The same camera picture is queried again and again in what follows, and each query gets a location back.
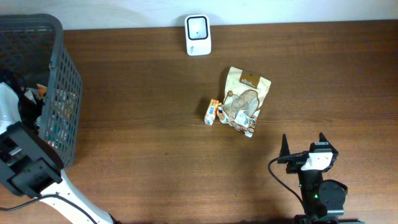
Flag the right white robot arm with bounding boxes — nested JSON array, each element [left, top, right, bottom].
[[277, 133, 348, 223]]

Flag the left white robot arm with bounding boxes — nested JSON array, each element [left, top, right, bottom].
[[1, 83, 117, 224]]

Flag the small orange box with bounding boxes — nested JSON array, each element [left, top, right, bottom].
[[204, 99, 220, 126]]

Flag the beige snack pouch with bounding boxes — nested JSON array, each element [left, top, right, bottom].
[[217, 67, 271, 138]]

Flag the yellow wet wipes pack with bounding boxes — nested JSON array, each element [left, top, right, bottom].
[[37, 84, 48, 99]]

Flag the white barcode scanner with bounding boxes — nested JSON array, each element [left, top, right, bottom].
[[184, 14, 211, 56]]

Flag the dark grey plastic basket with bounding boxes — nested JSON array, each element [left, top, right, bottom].
[[1, 14, 83, 168]]

